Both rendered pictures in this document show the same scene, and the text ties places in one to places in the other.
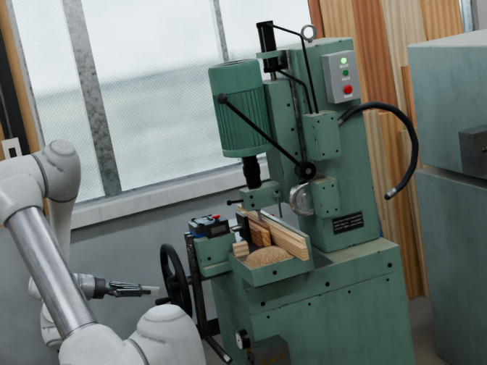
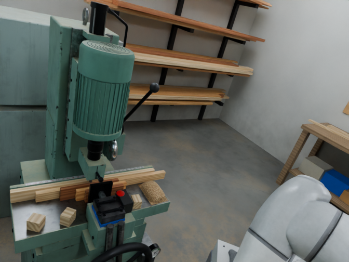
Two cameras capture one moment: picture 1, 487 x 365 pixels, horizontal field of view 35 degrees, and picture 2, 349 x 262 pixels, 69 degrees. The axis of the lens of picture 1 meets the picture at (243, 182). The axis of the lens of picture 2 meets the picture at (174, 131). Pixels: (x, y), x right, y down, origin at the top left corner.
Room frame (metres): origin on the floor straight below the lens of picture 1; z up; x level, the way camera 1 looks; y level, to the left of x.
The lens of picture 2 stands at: (2.69, 0.84, 1.67)
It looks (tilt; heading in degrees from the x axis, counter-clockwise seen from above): 25 degrees down; 248
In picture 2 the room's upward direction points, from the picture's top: 16 degrees clockwise
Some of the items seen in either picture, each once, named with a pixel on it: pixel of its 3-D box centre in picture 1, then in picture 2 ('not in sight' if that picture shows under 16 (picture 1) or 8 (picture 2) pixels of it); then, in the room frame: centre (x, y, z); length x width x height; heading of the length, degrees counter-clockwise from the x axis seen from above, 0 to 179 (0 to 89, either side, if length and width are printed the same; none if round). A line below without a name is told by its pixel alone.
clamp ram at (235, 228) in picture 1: (235, 228); (102, 196); (2.60, 0.05, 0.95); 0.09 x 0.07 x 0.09; 18
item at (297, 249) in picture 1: (270, 233); (109, 183); (2.56, -0.06, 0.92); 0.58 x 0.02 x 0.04; 18
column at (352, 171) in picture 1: (325, 143); (76, 106); (2.73, -0.31, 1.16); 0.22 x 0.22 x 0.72; 18
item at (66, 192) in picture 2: (256, 227); (90, 188); (2.64, -0.02, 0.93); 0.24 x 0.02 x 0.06; 18
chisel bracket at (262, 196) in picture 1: (261, 198); (91, 164); (2.65, -0.05, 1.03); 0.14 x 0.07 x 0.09; 108
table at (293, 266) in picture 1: (237, 250); (101, 213); (2.59, 0.06, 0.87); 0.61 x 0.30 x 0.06; 18
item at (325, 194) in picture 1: (324, 196); (112, 141); (2.55, -0.26, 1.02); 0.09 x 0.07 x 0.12; 18
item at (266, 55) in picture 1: (269, 46); (96, 28); (2.69, -0.17, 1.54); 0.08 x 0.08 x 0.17; 18
